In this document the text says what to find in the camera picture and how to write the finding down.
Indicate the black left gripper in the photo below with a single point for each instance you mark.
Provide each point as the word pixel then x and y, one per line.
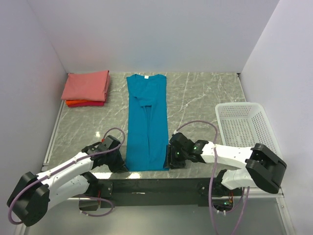
pixel 120 166

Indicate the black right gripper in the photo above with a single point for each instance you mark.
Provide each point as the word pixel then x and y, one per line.
pixel 171 160

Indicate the teal blue t shirt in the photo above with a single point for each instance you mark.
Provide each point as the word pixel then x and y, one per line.
pixel 147 123

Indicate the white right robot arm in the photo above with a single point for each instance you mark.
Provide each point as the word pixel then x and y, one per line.
pixel 256 167

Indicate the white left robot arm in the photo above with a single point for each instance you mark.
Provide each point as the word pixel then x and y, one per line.
pixel 35 194

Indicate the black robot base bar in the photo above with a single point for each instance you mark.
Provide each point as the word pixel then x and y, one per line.
pixel 152 192

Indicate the white perforated plastic basket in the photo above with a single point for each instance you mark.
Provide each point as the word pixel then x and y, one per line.
pixel 243 124

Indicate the folded orange t shirt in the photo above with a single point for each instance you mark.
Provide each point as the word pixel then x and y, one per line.
pixel 78 103

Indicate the folded salmon pink t shirt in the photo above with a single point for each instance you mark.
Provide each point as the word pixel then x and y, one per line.
pixel 86 86

